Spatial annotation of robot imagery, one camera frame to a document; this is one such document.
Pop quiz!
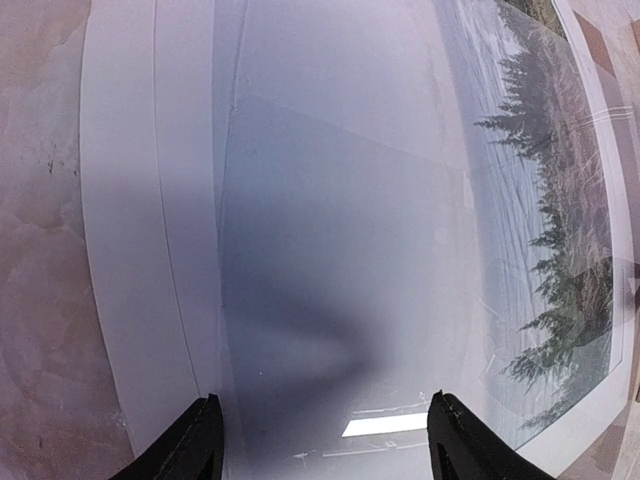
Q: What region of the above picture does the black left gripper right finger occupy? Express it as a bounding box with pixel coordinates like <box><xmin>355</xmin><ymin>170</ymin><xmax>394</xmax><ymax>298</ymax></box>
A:
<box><xmin>427</xmin><ymin>391</ymin><xmax>553</xmax><ymax>480</ymax></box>

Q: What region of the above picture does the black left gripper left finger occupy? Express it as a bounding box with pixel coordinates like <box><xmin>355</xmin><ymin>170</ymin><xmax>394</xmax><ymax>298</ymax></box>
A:
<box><xmin>111</xmin><ymin>394</ymin><xmax>224</xmax><ymax>480</ymax></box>

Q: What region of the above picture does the clear glass pane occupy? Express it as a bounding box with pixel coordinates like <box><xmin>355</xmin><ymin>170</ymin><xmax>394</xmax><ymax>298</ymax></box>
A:
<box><xmin>212</xmin><ymin>0</ymin><xmax>634</xmax><ymax>480</ymax></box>

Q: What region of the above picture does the landscape photo white border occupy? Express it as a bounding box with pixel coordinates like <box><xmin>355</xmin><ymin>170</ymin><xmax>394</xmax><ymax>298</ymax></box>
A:
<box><xmin>214</xmin><ymin>0</ymin><xmax>640</xmax><ymax>480</ymax></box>

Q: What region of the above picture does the white passe-partout mat sheet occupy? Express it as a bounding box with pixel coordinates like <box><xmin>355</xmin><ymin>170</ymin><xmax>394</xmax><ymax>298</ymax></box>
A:
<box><xmin>80</xmin><ymin>1</ymin><xmax>247</xmax><ymax>454</ymax></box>

